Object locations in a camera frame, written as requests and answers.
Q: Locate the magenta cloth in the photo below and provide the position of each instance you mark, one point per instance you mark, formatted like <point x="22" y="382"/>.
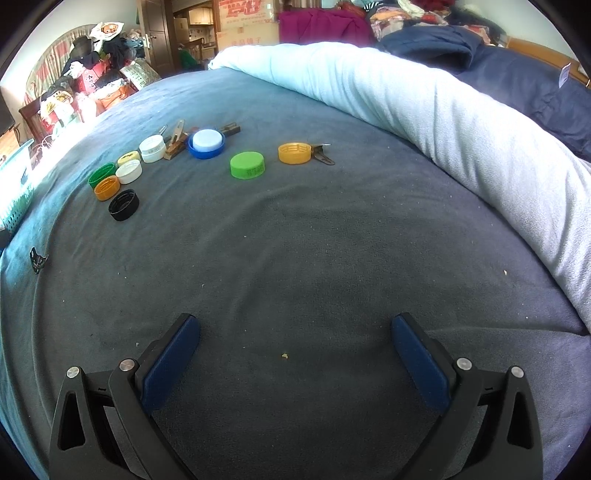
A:
<point x="323" y="27"/>

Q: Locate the dark wooden clothespin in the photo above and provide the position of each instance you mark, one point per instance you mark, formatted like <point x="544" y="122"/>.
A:
<point x="231" y="129"/>

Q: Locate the white jar lid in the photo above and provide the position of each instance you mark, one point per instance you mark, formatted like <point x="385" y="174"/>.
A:
<point x="152" y="148"/>

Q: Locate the grey-blue fleece blanket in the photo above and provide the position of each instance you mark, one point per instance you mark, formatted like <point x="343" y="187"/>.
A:
<point x="295" y="258"/>

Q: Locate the yellow-orange ribbed bottle cap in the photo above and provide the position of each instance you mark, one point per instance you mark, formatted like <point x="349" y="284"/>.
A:
<point x="294" y="154"/>

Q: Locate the blue bottle cap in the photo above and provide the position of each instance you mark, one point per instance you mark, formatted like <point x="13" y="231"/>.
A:
<point x="205" y="154"/>

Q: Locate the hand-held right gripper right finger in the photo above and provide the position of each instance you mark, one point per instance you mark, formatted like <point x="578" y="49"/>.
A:
<point x="422" y="364"/>

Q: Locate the cardboard box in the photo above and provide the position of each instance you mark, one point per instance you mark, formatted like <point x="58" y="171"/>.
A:
<point x="244" y="25"/>

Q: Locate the pile of bags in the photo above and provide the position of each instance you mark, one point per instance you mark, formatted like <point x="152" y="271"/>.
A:
<point x="97" y="78"/>

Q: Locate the navy blue quilt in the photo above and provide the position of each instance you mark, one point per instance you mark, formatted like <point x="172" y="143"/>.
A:
<point x="512" y="78"/>

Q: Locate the brown wooden door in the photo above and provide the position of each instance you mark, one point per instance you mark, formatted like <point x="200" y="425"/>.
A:
<point x="154" y="32"/>

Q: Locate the pile of colourful clothes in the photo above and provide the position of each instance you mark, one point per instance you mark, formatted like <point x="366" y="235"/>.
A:
<point x="415" y="14"/>

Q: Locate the dark television screen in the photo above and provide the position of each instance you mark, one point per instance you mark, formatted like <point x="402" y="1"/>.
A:
<point x="5" y="113"/>

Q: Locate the light blue rolled blanket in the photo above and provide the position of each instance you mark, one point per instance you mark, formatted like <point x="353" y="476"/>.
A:
<point x="443" y="124"/>

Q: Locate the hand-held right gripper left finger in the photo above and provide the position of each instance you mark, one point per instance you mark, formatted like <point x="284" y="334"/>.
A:
<point x="168" y="364"/>

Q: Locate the black binder clip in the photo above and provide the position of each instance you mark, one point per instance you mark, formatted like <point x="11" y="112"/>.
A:
<point x="37" y="261"/>

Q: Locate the small yellow bottle cap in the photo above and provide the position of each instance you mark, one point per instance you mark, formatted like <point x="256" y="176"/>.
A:
<point x="128" y="158"/>

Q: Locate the green bottle cap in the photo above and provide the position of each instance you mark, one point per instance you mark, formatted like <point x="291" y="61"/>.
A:
<point x="99" y="177"/>
<point x="247" y="165"/>

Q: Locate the black bottle cap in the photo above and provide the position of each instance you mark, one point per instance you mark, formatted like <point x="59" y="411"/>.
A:
<point x="123" y="206"/>

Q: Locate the dark metal hair clip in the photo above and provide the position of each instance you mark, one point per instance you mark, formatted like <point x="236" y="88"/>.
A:
<point x="324" y="158"/>

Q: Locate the brown wooden clothespin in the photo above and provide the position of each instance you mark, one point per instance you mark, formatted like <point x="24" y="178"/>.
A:
<point x="175" y="148"/>

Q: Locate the teal plastic basket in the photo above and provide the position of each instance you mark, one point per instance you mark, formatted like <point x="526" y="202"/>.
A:
<point x="16" y="189"/>

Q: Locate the white cap inside blue cap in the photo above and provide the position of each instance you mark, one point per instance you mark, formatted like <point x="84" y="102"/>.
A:
<point x="207" y="140"/>

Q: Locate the small white bottle cap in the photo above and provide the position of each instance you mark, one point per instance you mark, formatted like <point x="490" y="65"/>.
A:
<point x="129" y="172"/>

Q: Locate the striped upholstered chair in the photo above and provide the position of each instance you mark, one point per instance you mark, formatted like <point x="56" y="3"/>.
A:
<point x="48" y="60"/>

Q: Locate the wooden bed frame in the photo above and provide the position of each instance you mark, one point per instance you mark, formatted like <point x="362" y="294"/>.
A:
<point x="540" y="53"/>

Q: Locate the light wooden clothespin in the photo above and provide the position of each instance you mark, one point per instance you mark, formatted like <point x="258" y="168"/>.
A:
<point x="177" y="129"/>

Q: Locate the orange bottle cap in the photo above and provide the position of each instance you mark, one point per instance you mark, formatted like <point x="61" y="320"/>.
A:
<point x="107" y="190"/>

